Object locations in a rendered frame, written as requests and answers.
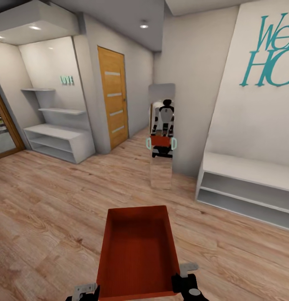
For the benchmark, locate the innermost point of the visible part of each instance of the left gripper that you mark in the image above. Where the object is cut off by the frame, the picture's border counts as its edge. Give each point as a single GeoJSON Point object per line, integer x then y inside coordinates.
{"type": "Point", "coordinates": [88, 296]}

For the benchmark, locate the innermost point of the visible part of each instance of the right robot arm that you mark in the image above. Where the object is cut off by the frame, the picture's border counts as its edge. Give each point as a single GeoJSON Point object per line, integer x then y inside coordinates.
{"type": "Point", "coordinates": [187, 284]}

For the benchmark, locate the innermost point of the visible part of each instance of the standing mirror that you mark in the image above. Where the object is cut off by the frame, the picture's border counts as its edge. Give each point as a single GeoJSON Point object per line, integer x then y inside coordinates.
{"type": "Point", "coordinates": [161, 122]}

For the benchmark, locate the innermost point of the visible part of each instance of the decorative sign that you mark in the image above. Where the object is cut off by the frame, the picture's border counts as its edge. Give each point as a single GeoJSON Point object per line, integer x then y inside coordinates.
{"type": "Point", "coordinates": [268, 66]}
{"type": "Point", "coordinates": [66, 79]}

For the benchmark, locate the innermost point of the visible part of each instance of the storage box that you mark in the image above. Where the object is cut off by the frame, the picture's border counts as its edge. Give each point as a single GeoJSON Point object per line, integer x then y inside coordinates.
{"type": "Point", "coordinates": [138, 256]}

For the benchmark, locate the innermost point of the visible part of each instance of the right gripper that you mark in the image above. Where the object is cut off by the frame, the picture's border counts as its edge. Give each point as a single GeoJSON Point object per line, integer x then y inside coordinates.
{"type": "Point", "coordinates": [178, 282]}

